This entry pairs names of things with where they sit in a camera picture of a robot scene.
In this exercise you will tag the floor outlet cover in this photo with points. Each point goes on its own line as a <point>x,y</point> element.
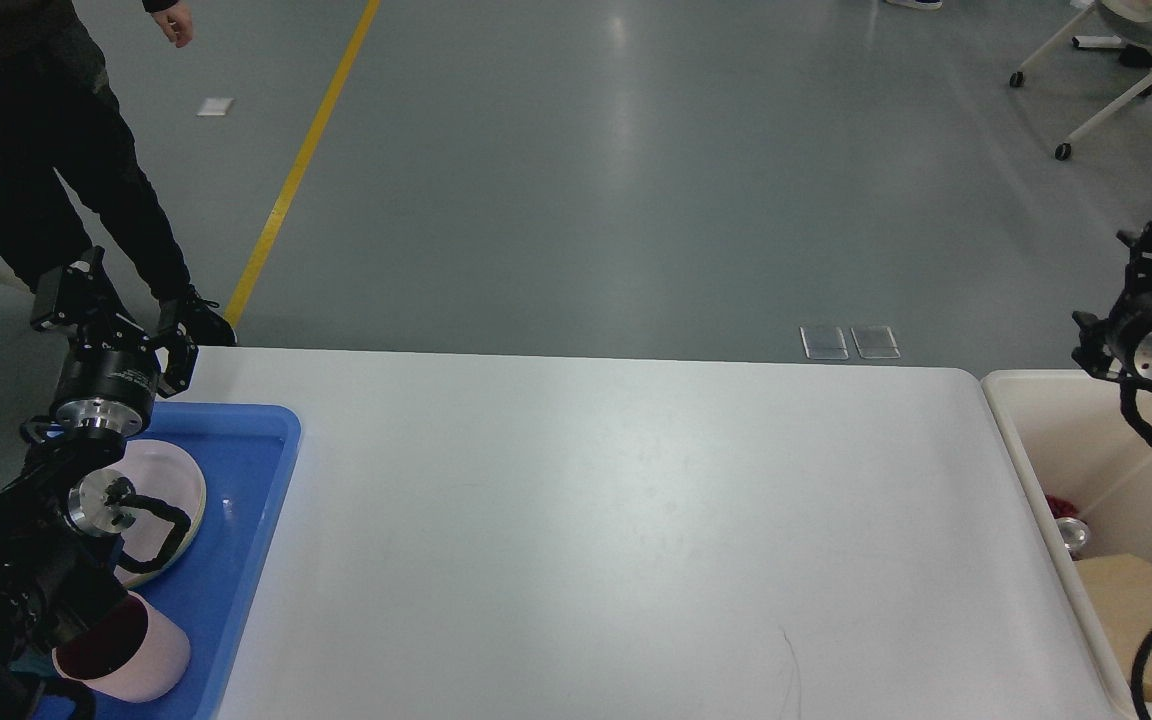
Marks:
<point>875,342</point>
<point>824,343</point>

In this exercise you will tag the pink mug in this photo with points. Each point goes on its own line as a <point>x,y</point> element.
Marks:
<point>135,654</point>

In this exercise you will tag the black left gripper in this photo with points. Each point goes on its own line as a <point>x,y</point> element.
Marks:
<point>101,387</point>

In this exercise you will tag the beige plastic bin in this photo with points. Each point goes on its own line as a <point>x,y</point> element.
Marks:
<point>1066,437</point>

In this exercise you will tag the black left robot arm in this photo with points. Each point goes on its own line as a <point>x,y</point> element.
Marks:
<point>60,543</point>

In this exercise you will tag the white rolling chair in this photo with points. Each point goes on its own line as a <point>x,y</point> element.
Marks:
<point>1121,27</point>

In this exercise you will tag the person in black clothes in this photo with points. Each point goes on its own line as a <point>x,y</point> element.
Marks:
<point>63,142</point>

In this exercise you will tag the blue plastic tray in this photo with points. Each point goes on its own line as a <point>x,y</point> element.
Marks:
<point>246,455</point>

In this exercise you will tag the right floor outlet cover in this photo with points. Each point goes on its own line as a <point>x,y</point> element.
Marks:
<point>875,342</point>

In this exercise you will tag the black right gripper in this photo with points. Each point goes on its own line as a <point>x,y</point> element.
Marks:
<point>1120,346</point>

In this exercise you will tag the crushed red can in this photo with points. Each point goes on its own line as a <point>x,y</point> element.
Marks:
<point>1075,534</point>

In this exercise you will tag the pink plate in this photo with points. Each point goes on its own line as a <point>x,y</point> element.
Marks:
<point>143,461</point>

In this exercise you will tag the left floor outlet cover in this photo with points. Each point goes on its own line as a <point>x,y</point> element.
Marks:
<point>824,343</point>

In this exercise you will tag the yellow plate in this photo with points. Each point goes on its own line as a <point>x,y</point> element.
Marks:
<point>187,491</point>

